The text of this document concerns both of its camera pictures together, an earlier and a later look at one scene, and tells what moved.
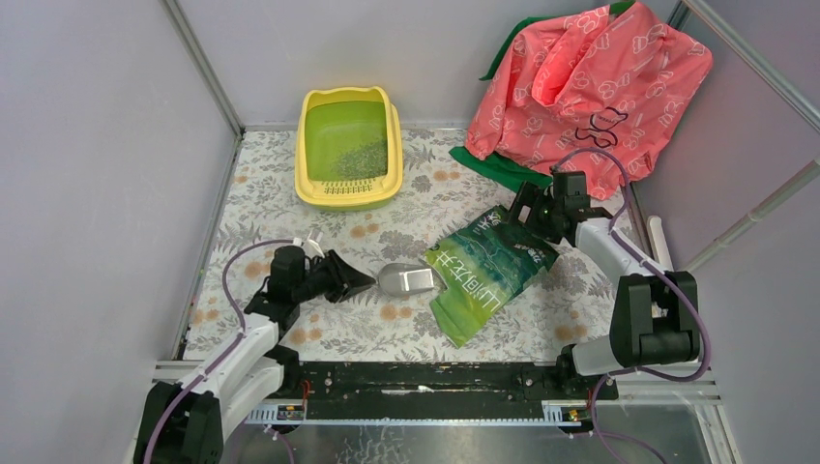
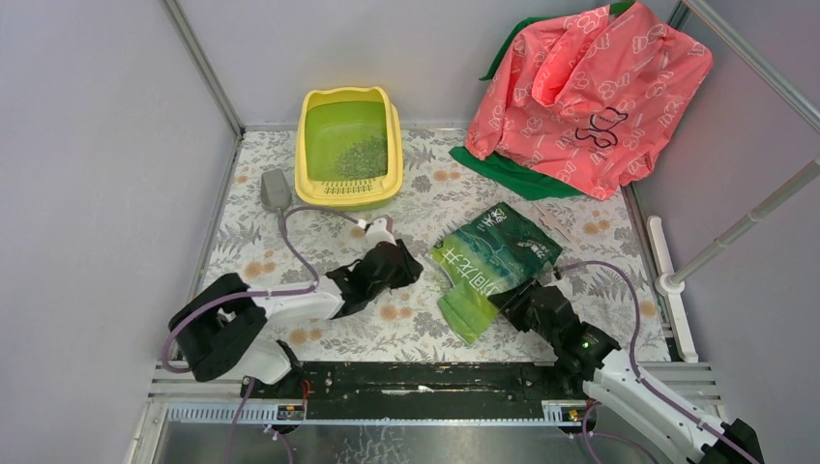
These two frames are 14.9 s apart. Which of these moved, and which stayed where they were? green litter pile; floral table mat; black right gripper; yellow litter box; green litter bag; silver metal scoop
Moved: silver metal scoop; black right gripper
Stayed: floral table mat; yellow litter box; green litter bag; green litter pile
